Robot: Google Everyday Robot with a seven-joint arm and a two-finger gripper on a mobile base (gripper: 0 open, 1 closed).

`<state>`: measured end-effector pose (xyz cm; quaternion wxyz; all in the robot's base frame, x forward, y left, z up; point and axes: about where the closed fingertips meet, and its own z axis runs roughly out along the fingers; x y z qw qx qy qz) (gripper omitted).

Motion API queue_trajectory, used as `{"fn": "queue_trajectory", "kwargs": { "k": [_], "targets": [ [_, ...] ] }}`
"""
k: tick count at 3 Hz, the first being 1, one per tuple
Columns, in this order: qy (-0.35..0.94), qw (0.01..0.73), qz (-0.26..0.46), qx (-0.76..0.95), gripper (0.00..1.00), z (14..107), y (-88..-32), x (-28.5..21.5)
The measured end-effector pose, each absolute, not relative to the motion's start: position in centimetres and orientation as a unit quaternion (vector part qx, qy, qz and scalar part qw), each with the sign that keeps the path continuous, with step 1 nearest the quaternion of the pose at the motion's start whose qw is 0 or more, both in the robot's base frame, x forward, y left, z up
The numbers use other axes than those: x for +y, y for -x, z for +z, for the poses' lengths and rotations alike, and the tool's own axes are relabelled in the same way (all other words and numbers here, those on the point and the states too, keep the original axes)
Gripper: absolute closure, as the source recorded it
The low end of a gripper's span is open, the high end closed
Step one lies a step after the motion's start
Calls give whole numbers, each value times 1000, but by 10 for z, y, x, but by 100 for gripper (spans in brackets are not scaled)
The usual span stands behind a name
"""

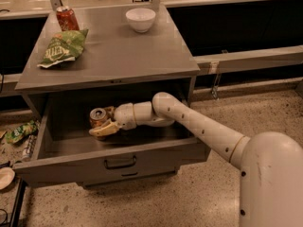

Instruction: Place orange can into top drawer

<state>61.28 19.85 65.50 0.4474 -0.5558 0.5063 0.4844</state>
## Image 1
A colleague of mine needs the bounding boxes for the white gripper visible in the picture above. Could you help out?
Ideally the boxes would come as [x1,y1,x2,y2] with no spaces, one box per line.
[89,103,136,137]

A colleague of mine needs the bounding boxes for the orange gold soda can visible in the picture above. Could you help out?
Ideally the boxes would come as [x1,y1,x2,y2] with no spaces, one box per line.
[89,108,108,129]

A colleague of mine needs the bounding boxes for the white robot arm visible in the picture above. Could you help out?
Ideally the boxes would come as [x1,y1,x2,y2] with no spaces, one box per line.
[89,92,303,227]

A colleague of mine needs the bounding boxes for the open grey top drawer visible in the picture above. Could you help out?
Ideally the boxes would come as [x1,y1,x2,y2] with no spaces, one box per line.
[13,82,210,187]

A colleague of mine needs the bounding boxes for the red soda can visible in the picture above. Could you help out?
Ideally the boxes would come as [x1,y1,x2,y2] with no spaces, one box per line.
[56,6,80,31]

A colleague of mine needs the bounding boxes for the grey metal cabinet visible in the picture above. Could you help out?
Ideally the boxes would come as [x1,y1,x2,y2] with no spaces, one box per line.
[14,4,201,121]

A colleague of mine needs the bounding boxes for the green snack bag on floor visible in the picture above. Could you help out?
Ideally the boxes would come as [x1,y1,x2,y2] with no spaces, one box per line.
[5,120,38,144]

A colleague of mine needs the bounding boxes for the white packet on floor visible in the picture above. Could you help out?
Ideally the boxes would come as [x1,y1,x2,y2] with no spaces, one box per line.
[22,135,37,161]

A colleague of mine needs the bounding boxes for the green chip bag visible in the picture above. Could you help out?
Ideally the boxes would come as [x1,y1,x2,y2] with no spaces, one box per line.
[38,29,88,68]

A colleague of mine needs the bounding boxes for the white ceramic bowl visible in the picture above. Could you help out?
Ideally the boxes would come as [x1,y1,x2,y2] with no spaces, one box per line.
[126,8,156,33]

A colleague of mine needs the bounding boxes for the beige plate on floor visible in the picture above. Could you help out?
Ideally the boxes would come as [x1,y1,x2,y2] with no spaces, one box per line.
[0,167,15,190]

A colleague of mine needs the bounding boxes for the black drawer handle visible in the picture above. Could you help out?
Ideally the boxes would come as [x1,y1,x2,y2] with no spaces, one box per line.
[103,156,136,170]

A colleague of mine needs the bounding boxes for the black stand frame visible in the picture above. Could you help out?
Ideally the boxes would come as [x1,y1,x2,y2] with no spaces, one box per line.
[0,179,27,227]

